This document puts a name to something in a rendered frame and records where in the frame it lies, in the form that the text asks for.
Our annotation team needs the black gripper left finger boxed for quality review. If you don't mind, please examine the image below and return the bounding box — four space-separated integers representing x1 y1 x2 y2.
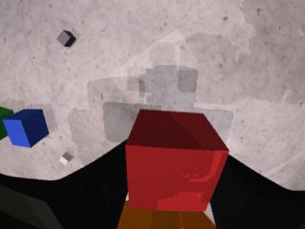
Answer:
0 139 129 229

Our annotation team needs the blue block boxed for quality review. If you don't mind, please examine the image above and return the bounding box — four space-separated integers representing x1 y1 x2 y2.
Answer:
3 108 49 148

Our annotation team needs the red block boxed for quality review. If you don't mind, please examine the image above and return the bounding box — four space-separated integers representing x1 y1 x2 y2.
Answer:
126 110 229 211

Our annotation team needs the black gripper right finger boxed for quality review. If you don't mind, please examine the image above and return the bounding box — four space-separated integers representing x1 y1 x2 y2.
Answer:
210 154 305 229

